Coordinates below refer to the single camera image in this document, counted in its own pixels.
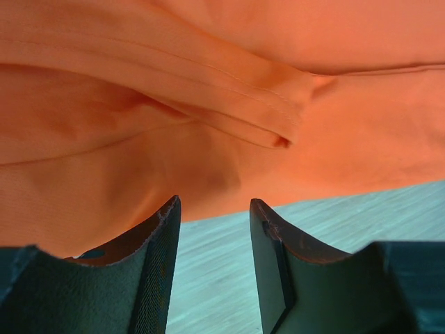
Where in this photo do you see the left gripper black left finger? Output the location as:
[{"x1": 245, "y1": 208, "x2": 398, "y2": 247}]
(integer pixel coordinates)
[{"x1": 1, "y1": 196, "x2": 181, "y2": 333}]

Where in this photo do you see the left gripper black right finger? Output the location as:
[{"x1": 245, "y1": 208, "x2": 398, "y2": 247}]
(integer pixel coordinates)
[{"x1": 250, "y1": 199, "x2": 444, "y2": 334}]

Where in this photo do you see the orange t shirt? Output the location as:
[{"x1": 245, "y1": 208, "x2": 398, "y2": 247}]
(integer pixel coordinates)
[{"x1": 1, "y1": 1, "x2": 444, "y2": 257}]

